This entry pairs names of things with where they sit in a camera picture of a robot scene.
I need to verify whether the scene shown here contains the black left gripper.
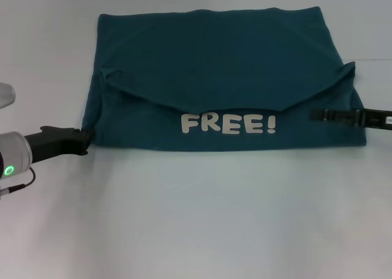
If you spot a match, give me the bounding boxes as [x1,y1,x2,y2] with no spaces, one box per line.
[23,125,95,165]

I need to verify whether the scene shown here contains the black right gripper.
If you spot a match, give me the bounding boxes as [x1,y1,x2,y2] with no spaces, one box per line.
[311,108,392,130]

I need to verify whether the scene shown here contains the blue t-shirt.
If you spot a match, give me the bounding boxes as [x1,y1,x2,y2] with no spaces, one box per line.
[80,6,368,153]

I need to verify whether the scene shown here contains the left gripper cable with plug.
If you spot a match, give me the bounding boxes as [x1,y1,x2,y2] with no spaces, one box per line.
[0,167,37,195]

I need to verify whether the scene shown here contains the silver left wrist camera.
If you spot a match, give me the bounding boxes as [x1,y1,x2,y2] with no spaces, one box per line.
[0,82,16,109]

